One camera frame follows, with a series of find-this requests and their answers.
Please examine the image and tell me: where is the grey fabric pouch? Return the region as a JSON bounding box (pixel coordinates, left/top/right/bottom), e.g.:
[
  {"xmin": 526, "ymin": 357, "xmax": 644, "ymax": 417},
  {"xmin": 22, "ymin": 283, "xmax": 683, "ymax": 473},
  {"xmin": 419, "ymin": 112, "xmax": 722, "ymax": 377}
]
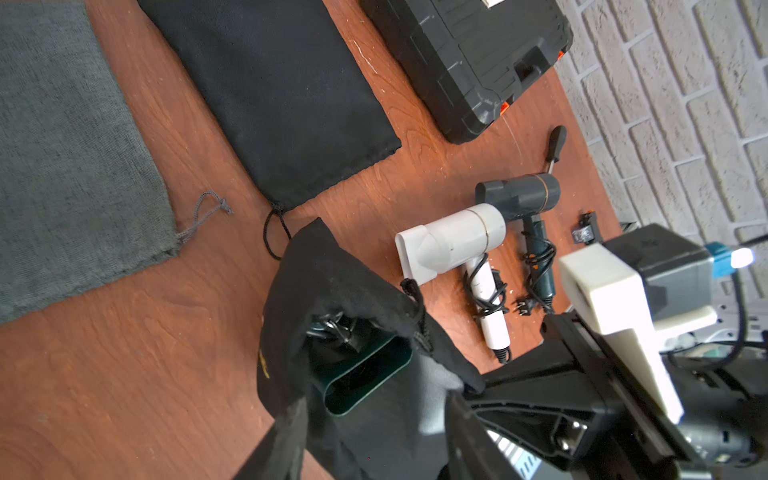
[{"xmin": 1, "ymin": 1, "xmax": 229, "ymax": 322}]

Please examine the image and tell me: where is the small black adapter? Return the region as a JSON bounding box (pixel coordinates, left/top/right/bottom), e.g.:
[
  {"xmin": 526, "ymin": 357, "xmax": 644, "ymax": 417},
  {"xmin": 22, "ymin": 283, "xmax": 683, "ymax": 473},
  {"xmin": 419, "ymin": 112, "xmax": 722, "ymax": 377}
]
[{"xmin": 571, "ymin": 211, "xmax": 603, "ymax": 245}]

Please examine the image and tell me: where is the black printed drawstring pouch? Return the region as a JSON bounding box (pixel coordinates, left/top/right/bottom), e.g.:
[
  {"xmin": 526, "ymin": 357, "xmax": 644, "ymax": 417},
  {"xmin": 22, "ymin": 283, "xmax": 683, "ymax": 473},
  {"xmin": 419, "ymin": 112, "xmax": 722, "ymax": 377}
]
[{"xmin": 258, "ymin": 219, "xmax": 485, "ymax": 479}]

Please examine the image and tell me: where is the white hair dryer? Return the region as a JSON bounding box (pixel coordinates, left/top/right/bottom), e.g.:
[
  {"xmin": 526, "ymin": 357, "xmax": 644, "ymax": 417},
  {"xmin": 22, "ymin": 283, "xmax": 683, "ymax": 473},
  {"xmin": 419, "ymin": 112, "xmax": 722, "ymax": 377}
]
[{"xmin": 395, "ymin": 203, "xmax": 511, "ymax": 364}]

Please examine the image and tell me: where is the dark green hair dryer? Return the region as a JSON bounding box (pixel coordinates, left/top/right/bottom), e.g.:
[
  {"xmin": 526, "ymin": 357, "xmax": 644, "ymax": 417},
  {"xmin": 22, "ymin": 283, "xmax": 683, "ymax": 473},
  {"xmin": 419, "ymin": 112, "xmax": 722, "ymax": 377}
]
[
  {"xmin": 306, "ymin": 312, "xmax": 413, "ymax": 416},
  {"xmin": 475, "ymin": 173, "xmax": 561, "ymax": 316}
]

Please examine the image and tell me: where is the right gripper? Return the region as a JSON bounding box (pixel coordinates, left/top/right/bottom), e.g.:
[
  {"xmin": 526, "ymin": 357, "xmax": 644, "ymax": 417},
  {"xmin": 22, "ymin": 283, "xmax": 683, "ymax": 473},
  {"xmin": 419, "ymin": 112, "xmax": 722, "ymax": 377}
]
[{"xmin": 463, "ymin": 313, "xmax": 684, "ymax": 474}]

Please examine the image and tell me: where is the black plastic tool case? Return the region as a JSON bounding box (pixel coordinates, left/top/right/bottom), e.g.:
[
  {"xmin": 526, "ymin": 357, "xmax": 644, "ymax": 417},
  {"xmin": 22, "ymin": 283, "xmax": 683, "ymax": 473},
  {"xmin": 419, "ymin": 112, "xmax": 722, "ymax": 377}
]
[{"xmin": 361, "ymin": 0, "xmax": 573, "ymax": 145}]

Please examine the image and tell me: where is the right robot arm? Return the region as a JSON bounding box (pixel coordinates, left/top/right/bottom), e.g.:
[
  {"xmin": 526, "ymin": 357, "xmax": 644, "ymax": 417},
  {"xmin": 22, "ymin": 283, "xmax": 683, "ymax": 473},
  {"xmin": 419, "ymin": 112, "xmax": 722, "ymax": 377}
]
[{"xmin": 467, "ymin": 313, "xmax": 767, "ymax": 479}]

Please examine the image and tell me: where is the black fabric pouch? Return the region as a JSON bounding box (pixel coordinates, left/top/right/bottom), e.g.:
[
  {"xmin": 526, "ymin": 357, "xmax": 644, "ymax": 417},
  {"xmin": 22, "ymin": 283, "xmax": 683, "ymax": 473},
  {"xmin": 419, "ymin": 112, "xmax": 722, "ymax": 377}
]
[{"xmin": 141, "ymin": 1, "xmax": 402, "ymax": 219}]

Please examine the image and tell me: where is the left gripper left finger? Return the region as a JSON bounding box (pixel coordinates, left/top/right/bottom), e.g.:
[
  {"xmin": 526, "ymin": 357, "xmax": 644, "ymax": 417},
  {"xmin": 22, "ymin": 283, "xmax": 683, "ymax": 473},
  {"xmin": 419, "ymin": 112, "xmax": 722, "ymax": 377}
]
[{"xmin": 233, "ymin": 397, "xmax": 308, "ymax": 480}]

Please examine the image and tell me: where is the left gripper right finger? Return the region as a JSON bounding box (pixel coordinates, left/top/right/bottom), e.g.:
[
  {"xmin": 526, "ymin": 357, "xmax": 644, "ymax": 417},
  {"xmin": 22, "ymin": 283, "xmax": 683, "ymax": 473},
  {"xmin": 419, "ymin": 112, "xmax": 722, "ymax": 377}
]
[{"xmin": 443, "ymin": 392, "xmax": 522, "ymax": 480}]

